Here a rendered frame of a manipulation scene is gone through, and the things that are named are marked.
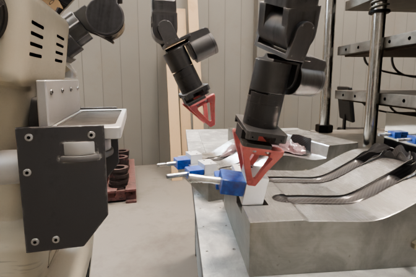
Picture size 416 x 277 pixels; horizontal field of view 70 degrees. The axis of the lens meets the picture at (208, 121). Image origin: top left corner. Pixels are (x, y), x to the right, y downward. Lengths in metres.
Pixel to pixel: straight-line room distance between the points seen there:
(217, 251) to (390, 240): 0.28
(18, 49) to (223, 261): 0.43
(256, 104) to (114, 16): 0.38
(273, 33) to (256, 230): 0.29
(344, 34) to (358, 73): 0.61
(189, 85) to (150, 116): 3.16
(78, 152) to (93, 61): 3.49
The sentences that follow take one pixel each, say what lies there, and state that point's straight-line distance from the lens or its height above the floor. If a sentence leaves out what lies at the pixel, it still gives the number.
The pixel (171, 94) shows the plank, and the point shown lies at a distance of 3.42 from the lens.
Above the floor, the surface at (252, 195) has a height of 0.91.
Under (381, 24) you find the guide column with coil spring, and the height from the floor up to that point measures 1.34.
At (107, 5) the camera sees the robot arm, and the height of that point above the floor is 1.26.
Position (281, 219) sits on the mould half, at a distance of 0.49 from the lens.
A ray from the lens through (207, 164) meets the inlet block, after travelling 0.78.
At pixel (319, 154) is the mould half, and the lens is 0.97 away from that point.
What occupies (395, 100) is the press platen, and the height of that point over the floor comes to 1.01.
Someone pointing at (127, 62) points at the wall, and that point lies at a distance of 3.84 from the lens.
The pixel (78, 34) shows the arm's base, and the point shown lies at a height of 1.20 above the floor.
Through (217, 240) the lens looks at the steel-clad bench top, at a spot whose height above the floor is 0.80.
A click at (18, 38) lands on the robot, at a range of 0.42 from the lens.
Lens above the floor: 1.10
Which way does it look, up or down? 8 degrees down
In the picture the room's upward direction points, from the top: straight up
